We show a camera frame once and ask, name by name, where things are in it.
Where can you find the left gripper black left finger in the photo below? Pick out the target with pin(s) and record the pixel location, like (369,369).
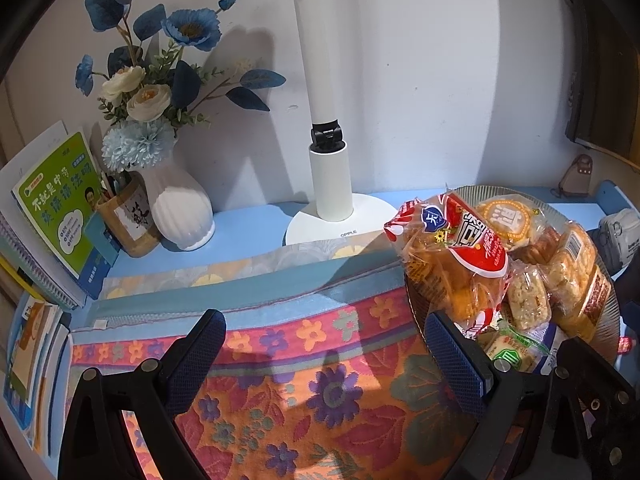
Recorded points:
(96,443)

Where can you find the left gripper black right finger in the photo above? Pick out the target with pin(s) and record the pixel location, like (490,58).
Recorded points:
(501,398)

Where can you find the green label square pastry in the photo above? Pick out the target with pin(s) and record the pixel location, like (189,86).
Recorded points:
(522,353)

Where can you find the red white bread bag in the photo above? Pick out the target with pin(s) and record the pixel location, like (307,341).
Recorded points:
(452,258)

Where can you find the orange label sponge cake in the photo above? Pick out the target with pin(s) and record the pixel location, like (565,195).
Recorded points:
(571,264)

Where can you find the round cracker bag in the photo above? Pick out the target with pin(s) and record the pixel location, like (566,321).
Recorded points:
(517,221)

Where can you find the blue white red chip bag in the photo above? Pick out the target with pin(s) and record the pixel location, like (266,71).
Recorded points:
(549,337)

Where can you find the orange biscuit packet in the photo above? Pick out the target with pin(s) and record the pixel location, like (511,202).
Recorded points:
(528,299)

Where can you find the yellow cake packet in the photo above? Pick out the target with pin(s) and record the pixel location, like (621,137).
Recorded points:
(578,313)

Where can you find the flat book stack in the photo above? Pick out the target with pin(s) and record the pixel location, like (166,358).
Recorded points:
(37,339)

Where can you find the amber ribbed glass bowl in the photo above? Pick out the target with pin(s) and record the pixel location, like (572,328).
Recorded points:
(511,272)

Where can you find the floral woven table cloth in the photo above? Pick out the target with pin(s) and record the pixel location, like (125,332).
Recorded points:
(335,383)

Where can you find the small blue card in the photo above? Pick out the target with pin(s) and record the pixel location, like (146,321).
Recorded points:
(102,239)

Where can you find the upright book row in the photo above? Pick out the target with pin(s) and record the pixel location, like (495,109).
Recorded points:
(20,243)

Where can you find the small brown bag figurine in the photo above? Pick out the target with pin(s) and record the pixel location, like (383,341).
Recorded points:
(577,178)

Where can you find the white desk lamp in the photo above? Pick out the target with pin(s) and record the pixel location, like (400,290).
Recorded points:
(336,210)

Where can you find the bamboo pen holder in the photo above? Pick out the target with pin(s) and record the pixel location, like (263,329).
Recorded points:
(128,216)

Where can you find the white ribbed vase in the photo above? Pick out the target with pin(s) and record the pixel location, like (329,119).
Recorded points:
(180,207)

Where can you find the green grammar book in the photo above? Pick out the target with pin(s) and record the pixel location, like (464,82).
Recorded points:
(58,197)

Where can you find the blue white artificial flowers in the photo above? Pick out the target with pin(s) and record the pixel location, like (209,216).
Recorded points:
(148,91)

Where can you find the dark wall frame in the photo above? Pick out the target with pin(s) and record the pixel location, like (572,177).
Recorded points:
(604,92)

